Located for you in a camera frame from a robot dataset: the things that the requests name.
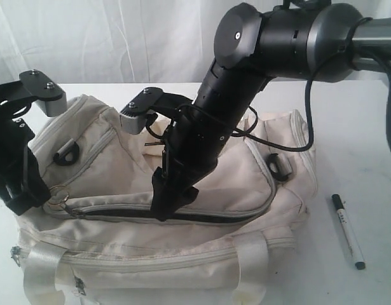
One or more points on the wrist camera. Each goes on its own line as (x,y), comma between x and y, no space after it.
(48,95)
(133,117)

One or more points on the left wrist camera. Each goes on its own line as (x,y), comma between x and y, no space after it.
(48,95)

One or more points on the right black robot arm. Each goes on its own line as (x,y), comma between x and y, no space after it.
(310,40)

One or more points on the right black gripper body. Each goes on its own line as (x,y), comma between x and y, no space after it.
(193,146)

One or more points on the metal key ring zipper pull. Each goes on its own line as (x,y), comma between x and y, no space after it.
(59,195)

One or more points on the white marker black cap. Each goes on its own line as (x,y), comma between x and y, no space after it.
(353,245)

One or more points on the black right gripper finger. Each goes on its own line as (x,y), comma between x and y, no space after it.
(178,197)
(163,202)

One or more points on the cream white duffel bag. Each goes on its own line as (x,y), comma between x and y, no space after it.
(105,245)

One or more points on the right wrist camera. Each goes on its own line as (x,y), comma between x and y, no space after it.
(133,117)

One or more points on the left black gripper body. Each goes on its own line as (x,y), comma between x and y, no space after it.
(21,186)

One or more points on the white background curtain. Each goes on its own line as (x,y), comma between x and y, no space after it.
(109,41)

